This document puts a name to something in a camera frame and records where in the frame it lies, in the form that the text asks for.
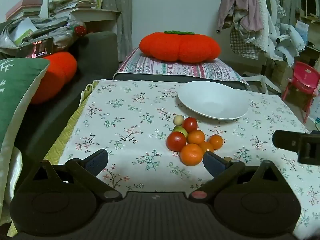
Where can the white and green booklet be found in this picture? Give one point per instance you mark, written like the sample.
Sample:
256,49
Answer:
23,31

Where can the dark grey ottoman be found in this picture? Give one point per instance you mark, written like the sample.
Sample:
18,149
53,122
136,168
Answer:
140,77

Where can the red strawberry plush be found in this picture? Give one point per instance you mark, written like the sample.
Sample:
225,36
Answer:
80,31

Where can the white desk shelf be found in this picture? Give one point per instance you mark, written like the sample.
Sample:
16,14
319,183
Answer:
100,15

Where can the floral white tablecloth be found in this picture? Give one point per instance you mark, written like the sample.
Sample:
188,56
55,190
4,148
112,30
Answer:
130,120

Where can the small orange mandarin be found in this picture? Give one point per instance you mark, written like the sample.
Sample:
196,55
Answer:
205,147
216,141

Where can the cream cushion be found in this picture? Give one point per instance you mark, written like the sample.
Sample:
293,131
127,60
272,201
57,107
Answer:
10,180

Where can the grey cloth pile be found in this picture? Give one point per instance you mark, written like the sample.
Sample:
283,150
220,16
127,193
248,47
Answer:
55,31

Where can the large red tomato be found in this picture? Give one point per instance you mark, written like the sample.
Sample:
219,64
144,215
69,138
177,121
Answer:
176,141

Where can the grey patterned curtain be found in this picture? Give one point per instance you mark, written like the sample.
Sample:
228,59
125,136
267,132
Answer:
120,17

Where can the pink plastic chair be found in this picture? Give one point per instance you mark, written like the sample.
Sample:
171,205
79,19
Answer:
303,77

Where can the small red tomato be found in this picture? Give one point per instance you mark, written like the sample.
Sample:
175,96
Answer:
190,124

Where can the pink hanging garment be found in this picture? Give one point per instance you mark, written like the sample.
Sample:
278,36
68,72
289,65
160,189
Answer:
247,2

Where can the pile of magazines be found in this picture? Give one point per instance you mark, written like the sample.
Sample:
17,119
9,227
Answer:
77,2

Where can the wooden drawer cabinet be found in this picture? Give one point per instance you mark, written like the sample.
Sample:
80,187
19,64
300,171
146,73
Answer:
280,71

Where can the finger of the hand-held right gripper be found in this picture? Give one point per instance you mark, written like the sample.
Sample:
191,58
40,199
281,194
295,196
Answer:
292,142

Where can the checkered cloth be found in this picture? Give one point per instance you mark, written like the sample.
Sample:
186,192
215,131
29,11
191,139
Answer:
241,42

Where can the white fleece garment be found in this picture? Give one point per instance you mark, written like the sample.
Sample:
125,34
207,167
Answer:
265,27

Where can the white office chair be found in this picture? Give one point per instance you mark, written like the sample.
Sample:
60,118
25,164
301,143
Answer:
260,78

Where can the dark grey sofa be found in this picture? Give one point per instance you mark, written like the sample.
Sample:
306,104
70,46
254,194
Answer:
100,50

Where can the striped patterned cushion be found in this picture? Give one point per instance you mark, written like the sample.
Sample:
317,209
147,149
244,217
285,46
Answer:
175,68

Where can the white shopping bag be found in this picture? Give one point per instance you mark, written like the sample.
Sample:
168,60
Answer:
315,107

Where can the small green fruit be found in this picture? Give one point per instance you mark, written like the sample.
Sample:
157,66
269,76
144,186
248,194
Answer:
180,130

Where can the light blue white jacket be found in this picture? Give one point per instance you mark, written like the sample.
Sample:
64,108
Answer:
292,40

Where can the large red persimmon cushion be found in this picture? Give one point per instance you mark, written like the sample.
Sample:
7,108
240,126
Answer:
180,46

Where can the yellow-green woven mat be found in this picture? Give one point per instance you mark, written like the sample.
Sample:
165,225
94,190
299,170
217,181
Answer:
67,130

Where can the stack of hardcover books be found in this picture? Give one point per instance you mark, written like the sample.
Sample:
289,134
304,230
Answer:
25,8

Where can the wooden wall shelf unit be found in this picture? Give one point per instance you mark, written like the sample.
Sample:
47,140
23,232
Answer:
310,20

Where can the small beige round fruit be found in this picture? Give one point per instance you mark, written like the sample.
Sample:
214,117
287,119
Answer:
178,120

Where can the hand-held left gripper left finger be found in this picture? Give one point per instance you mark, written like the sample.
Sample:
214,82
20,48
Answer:
96,161

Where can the red plush cushion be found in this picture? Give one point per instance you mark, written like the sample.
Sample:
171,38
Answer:
55,75

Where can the smartphone with lit screen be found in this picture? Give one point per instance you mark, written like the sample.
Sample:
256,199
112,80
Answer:
37,48

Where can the medium orange mandarin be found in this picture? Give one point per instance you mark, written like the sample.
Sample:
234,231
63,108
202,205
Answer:
196,137

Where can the green printed pillow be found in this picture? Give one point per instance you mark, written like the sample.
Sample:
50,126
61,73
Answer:
17,92

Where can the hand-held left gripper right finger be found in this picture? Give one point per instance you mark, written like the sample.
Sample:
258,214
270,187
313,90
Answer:
212,163

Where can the large orange mandarin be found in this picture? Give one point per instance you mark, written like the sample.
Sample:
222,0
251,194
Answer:
191,154

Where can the white paper plate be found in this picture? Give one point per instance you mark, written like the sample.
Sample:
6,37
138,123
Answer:
212,100

